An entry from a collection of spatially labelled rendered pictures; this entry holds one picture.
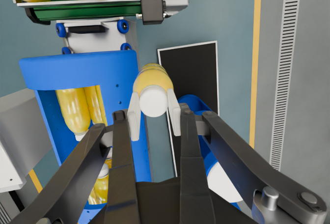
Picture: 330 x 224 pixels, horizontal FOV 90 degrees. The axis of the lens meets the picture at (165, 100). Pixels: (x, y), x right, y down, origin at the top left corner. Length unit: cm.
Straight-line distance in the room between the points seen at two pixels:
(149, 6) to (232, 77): 138
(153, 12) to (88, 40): 26
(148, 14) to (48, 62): 33
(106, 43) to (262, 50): 160
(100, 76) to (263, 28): 174
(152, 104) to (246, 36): 169
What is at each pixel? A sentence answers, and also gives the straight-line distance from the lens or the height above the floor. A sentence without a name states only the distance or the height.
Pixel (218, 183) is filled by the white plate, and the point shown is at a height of 104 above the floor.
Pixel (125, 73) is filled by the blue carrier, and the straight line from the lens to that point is 42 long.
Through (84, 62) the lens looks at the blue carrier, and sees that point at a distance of 38.
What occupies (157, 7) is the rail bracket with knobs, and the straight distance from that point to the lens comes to 60.
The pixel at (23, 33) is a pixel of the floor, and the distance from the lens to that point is 188.
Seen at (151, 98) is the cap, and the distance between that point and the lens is 22.
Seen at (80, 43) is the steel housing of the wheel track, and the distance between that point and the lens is 70.
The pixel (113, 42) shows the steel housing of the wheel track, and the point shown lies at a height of 93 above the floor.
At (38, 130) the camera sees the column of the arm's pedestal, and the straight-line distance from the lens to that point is 107.
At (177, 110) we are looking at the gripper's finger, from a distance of 16.
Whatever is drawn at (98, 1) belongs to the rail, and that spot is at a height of 98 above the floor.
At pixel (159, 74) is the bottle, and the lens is 26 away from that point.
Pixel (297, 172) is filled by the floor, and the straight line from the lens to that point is 302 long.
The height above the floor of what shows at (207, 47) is 15.
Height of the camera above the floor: 159
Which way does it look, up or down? 71 degrees down
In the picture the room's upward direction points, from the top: 160 degrees clockwise
